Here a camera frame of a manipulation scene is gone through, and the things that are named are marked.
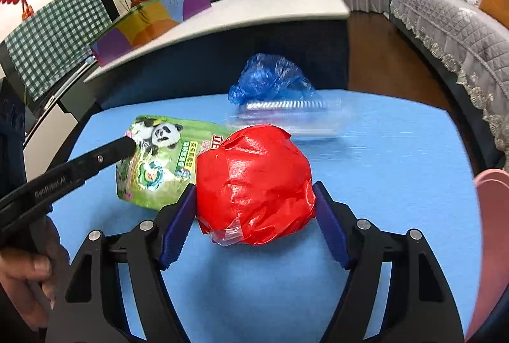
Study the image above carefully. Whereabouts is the green checked cloth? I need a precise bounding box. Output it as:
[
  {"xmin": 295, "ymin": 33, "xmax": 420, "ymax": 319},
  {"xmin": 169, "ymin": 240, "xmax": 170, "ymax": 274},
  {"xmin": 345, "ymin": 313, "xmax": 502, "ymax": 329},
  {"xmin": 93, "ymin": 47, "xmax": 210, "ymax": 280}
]
[{"xmin": 4, "ymin": 0, "xmax": 113, "ymax": 101}]

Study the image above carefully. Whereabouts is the blue plastic bag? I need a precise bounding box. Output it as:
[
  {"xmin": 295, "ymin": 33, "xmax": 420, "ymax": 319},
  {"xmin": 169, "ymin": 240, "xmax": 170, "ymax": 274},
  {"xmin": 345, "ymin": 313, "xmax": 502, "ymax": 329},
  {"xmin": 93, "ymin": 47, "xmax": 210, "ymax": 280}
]
[{"xmin": 228, "ymin": 52, "xmax": 319, "ymax": 107}]

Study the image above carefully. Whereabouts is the grey quilted sofa cover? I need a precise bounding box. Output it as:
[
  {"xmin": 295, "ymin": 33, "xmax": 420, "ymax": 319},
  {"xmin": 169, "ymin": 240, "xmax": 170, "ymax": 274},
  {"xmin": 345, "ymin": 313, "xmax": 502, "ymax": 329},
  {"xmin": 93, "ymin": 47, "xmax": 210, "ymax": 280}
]
[{"xmin": 377, "ymin": 0, "xmax": 509, "ymax": 153}]

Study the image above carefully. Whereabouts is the pink plastic bin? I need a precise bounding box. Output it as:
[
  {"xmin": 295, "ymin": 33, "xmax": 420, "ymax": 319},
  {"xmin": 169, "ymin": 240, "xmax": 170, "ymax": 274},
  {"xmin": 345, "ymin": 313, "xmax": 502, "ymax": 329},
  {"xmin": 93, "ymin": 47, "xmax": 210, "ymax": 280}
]
[{"xmin": 465, "ymin": 169, "xmax": 509, "ymax": 341}]

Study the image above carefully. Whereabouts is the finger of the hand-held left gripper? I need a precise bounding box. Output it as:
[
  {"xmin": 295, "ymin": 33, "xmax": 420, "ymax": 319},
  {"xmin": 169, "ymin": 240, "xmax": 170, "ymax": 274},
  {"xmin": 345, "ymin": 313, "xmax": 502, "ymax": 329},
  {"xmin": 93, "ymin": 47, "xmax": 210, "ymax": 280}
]
[{"xmin": 72, "ymin": 136, "xmax": 137, "ymax": 180}]

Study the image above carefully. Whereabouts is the white television cabinet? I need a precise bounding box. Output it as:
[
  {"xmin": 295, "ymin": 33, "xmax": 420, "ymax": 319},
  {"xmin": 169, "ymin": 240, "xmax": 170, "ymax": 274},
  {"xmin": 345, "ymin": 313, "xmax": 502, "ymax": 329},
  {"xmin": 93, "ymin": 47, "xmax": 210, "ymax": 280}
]
[{"xmin": 24, "ymin": 57, "xmax": 100, "ymax": 169}]

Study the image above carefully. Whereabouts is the large red plastic bag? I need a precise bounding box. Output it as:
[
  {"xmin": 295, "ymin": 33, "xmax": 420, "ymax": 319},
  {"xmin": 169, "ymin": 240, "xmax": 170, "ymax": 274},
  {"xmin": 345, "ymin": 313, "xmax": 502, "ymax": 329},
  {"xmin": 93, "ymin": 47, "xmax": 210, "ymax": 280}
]
[{"xmin": 195, "ymin": 124, "xmax": 317, "ymax": 246}]

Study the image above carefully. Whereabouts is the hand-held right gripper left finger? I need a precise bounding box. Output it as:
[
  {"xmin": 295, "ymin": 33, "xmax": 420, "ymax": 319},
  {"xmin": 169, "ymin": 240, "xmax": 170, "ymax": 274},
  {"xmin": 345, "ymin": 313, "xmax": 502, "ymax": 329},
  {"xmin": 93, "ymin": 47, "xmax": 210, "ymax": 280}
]
[{"xmin": 45, "ymin": 184, "xmax": 198, "ymax": 343}]

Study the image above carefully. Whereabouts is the person's left hand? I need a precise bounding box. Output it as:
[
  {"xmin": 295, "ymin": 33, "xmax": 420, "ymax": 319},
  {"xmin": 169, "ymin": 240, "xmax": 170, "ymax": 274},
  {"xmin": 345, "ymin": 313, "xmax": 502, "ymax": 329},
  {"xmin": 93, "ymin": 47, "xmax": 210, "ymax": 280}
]
[{"xmin": 0, "ymin": 218, "xmax": 70, "ymax": 332}]

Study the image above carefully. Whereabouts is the dark sofa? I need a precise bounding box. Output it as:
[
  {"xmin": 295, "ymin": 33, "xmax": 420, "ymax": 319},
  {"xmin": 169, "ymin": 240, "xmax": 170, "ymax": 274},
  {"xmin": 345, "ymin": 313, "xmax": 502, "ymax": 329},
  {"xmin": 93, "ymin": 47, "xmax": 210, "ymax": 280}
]
[{"xmin": 387, "ymin": 9, "xmax": 509, "ymax": 172}]

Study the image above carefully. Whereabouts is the green panda snack packet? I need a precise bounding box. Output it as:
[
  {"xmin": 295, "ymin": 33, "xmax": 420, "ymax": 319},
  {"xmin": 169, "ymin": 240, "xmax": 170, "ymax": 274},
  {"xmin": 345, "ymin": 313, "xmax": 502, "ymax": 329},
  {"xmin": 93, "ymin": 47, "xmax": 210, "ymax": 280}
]
[{"xmin": 115, "ymin": 115, "xmax": 235, "ymax": 210}]

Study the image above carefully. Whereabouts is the clear plastic container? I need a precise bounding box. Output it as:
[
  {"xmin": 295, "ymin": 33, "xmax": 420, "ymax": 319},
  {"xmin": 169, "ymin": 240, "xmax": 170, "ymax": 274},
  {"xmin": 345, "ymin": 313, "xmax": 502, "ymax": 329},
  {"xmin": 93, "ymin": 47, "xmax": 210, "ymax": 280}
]
[{"xmin": 225, "ymin": 98, "xmax": 345, "ymax": 139}]

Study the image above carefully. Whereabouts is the blue mat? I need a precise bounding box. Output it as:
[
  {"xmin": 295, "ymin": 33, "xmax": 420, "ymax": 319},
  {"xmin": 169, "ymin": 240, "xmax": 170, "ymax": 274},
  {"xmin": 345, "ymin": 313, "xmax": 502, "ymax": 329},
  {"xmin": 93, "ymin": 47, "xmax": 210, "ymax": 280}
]
[{"xmin": 48, "ymin": 89, "xmax": 484, "ymax": 343}]

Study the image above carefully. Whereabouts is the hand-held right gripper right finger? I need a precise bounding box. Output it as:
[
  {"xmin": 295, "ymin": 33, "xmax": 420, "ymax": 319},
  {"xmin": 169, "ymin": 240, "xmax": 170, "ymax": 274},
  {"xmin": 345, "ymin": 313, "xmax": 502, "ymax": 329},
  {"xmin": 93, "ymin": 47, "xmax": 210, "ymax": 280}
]
[{"xmin": 311, "ymin": 181, "xmax": 466, "ymax": 343}]

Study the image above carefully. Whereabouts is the white-topped coffee table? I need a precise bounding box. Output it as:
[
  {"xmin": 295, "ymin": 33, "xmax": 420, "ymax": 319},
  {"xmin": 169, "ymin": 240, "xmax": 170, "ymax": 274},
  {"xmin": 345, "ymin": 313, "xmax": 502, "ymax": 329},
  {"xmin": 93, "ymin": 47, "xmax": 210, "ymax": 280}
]
[{"xmin": 83, "ymin": 0, "xmax": 351, "ymax": 109}]

